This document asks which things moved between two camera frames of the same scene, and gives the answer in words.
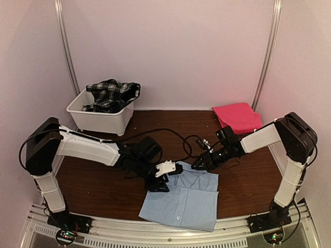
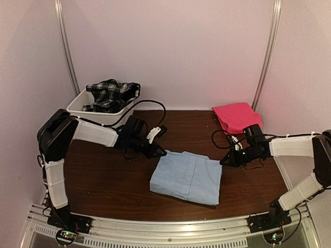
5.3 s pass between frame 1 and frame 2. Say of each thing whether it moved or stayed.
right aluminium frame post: stayed
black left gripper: moved
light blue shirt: moved
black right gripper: moved
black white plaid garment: stayed
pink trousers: stayed
